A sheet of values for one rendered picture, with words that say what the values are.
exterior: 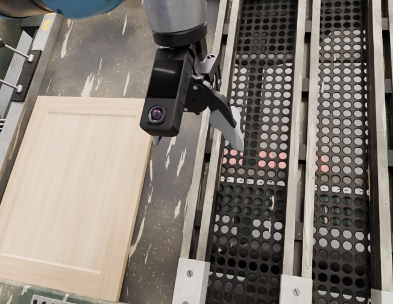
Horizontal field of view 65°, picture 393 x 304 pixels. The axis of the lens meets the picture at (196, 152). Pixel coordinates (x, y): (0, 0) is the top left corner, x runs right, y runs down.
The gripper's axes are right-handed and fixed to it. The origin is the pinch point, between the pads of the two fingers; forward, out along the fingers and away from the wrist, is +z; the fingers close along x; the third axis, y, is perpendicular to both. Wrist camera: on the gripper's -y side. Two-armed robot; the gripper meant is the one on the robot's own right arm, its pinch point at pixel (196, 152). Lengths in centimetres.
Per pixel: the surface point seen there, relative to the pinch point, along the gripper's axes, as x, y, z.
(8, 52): 96, 55, 7
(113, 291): 24.8, -11.0, 40.1
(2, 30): 96, 58, 0
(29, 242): 54, -5, 36
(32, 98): 71, 35, 14
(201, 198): 5.9, 11.4, 27.0
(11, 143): 70, 18, 21
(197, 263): 3.3, -3.8, 31.1
